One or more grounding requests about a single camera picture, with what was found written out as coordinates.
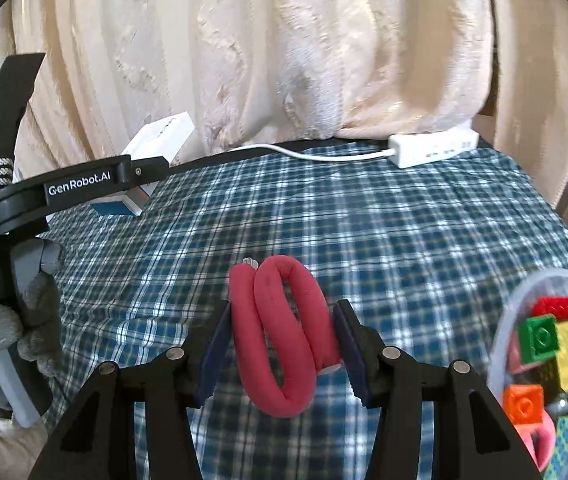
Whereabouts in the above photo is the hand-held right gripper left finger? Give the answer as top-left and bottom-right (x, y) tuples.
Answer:
(28, 301), (235, 480)

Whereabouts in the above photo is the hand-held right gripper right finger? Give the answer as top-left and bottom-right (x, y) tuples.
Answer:
(331, 300), (540, 480)

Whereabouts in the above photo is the green and pink toy block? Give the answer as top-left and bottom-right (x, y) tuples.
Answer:
(506, 314), (561, 375)

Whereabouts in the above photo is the red toy block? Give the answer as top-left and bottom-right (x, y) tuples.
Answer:
(531, 296), (568, 321)

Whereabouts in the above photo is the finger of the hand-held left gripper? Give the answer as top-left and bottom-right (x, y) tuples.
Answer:
(128, 156), (171, 181)

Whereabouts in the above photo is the clear plastic bowl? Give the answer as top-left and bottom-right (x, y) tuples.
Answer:
(486, 269), (568, 480)

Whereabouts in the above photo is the white medicine box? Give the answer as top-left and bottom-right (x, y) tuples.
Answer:
(91, 112), (195, 217)

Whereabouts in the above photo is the orange toy block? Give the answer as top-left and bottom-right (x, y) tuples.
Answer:
(503, 384), (552, 427)

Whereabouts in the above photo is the blue plaid tablecloth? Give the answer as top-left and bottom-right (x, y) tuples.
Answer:
(38, 140), (568, 480)

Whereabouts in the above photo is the pink looped foam grip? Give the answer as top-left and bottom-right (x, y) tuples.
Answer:
(228, 255), (342, 418)

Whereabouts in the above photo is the pink u-shaped foam grip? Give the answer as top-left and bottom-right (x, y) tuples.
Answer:
(514, 412), (557, 473)

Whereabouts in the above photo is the white power strip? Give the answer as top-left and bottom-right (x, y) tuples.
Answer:
(387, 127), (480, 170)

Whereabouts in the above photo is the cream patterned curtain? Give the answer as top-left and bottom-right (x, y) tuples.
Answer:
(0, 0), (568, 271)

